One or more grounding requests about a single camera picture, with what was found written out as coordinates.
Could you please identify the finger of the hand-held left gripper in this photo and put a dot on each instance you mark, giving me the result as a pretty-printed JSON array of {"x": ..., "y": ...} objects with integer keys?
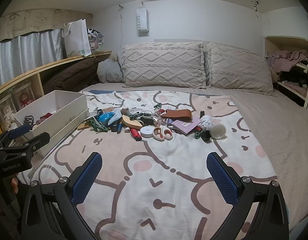
[
  {"x": 20, "y": 130},
  {"x": 36, "y": 141}
]

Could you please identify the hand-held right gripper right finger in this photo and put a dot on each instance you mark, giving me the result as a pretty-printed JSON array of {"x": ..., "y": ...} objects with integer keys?
[{"x": 222, "y": 180}]

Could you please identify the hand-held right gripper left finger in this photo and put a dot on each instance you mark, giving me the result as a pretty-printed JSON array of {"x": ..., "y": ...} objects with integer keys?
[{"x": 86, "y": 177}]

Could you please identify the white storage box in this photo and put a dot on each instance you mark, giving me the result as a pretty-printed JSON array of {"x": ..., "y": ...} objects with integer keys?
[{"x": 66, "y": 120}]

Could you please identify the green clothes peg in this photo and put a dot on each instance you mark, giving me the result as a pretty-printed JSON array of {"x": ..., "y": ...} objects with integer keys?
[{"x": 97, "y": 126}]

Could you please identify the person's left hand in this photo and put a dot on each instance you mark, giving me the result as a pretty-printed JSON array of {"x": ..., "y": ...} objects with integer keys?
[{"x": 14, "y": 186}]

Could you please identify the black hair claw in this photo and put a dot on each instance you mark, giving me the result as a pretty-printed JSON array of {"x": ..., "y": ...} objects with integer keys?
[{"x": 28, "y": 121}]

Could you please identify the clear display case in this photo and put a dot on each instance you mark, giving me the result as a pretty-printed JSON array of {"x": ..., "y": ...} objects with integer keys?
[{"x": 6, "y": 112}]

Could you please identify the red pouch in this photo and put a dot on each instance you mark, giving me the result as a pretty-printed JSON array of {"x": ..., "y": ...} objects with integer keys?
[{"x": 46, "y": 116}]

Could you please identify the small stuffed doll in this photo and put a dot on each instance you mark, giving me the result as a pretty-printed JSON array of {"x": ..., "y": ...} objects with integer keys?
[{"x": 24, "y": 99}]

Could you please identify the green clip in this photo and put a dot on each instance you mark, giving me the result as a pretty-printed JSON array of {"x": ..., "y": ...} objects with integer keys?
[
  {"x": 157, "y": 105},
  {"x": 198, "y": 135},
  {"x": 135, "y": 115}
]

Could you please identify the white speckled cloth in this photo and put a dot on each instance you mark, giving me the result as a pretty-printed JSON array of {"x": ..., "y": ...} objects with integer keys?
[{"x": 206, "y": 122}]

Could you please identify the purple notebook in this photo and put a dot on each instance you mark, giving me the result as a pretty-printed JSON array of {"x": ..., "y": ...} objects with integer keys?
[{"x": 185, "y": 126}]

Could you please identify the pale blue plastic packet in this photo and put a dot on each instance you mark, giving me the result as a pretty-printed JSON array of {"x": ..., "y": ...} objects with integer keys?
[{"x": 115, "y": 115}]

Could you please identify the black lighter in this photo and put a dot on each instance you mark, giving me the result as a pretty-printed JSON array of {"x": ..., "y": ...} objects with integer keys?
[{"x": 202, "y": 114}]

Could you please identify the printed cartoon blanket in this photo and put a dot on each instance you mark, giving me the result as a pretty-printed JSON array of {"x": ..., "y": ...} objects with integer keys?
[{"x": 156, "y": 160}]

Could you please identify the brown cardboard tag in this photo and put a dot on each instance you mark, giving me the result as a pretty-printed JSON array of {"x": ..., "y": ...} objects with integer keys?
[{"x": 108, "y": 110}]

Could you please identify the curved wooden piece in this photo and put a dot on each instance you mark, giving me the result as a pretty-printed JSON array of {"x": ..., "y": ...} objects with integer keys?
[{"x": 131, "y": 122}]

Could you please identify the brown folded blanket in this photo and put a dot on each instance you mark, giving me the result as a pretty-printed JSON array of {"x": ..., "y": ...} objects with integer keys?
[{"x": 69, "y": 76}]

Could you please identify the bed with beige sheet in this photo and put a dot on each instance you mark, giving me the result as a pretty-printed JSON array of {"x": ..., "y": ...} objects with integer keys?
[{"x": 268, "y": 120}]

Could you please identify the white round tape measure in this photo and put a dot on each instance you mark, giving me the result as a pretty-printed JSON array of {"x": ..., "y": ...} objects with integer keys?
[{"x": 147, "y": 131}]

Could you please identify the dark brown pouch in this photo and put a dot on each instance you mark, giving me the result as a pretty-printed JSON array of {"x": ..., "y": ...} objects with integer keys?
[{"x": 124, "y": 111}]

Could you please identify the wooden bedside shelf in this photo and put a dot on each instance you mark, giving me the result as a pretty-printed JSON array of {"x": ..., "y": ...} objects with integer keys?
[{"x": 56, "y": 61}]

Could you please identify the grey curtain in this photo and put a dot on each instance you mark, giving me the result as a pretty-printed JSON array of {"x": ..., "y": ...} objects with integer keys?
[{"x": 26, "y": 52}]

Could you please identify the brown leather case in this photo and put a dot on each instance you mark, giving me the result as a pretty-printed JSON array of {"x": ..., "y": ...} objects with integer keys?
[{"x": 176, "y": 115}]

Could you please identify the clear bag of pink beads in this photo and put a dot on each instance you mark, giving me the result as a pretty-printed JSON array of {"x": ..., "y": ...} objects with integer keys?
[{"x": 159, "y": 121}]

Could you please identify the grey cushion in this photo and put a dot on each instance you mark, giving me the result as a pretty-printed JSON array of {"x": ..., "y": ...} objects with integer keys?
[{"x": 109, "y": 71}]

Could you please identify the white shopping bag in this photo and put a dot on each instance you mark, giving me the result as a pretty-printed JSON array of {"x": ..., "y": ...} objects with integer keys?
[{"x": 76, "y": 40}]

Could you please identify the beige textured pillow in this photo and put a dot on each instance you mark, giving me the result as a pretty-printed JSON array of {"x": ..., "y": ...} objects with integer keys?
[
  {"x": 239, "y": 70},
  {"x": 164, "y": 65}
]

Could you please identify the beige printed valance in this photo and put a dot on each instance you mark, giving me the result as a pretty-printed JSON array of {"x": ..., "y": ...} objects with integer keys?
[{"x": 31, "y": 20}]

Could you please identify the clear bag of photos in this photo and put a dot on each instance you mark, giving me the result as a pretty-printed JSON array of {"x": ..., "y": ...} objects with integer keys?
[{"x": 96, "y": 40}]

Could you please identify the pile of clothes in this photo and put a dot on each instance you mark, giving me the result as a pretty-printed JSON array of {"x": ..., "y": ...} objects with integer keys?
[{"x": 283, "y": 60}]

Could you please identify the wooden wall shelf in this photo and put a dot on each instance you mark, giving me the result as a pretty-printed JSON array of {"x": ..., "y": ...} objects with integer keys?
[{"x": 268, "y": 45}]

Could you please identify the black white wall hook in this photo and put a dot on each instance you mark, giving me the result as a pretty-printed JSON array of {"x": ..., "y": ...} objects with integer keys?
[{"x": 255, "y": 5}]

